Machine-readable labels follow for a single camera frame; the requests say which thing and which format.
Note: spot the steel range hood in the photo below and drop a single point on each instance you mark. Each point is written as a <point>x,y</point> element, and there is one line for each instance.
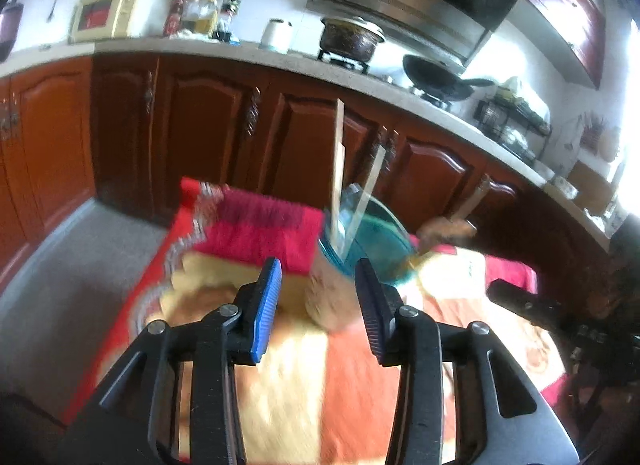
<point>415,0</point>

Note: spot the dark kitchen appliance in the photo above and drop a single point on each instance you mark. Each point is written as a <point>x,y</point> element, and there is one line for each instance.
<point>9,25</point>

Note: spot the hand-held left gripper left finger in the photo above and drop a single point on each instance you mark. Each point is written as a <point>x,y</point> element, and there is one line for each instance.
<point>265,315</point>

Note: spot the dark cooking pot with lid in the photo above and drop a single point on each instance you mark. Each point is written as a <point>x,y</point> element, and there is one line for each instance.
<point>350,40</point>

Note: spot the teal glass cup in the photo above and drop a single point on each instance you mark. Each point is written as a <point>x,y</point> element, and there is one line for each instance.
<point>325,300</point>

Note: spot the yellow cap bottle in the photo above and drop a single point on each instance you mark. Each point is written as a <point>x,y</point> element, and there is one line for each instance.
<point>230,12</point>

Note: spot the small clear bottle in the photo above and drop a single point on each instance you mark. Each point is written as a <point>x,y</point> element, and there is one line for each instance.
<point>191,17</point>

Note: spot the brass metal spoon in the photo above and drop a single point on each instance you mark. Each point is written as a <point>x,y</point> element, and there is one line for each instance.
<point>445,234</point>

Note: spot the black wok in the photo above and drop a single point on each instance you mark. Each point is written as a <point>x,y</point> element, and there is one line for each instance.
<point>435,77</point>

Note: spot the gas stove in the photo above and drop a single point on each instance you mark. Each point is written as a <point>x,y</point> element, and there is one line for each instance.
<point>345,61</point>

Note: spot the patterned ceramic bowl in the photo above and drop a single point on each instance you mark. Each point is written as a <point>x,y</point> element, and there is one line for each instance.
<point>565,187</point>

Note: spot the wooden cutting board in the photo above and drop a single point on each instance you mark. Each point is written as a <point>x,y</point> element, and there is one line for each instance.
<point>592,185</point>

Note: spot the black dish rack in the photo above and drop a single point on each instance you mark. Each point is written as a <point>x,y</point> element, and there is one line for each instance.
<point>515,125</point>

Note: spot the cream microwave oven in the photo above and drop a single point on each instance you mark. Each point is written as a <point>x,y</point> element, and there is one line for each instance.
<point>110,15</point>

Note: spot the red orange printed blanket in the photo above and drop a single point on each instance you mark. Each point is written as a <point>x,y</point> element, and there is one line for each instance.
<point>290,395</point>

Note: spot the red wooden wall cabinet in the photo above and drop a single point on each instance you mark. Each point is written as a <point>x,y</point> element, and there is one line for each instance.
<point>565,0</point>

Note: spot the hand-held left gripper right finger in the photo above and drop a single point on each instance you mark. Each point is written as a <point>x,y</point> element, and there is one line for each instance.
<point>372,315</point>

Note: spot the wall chopstick holder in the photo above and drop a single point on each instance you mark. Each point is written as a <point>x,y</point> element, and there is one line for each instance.
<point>597,137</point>

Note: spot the dark red label bottle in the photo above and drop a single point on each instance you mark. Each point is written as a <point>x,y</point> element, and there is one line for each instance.
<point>175,17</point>

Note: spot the red wooden base cabinet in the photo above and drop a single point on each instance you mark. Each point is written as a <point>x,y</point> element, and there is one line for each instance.
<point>200,130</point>

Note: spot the cooking oil bottle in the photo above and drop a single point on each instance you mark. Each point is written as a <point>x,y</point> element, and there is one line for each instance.
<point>207,17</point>

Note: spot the white electric kettle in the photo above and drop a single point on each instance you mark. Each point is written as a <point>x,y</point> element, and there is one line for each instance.
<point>276,36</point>

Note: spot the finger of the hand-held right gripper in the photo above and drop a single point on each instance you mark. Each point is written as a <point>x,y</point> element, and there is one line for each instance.
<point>525,307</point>

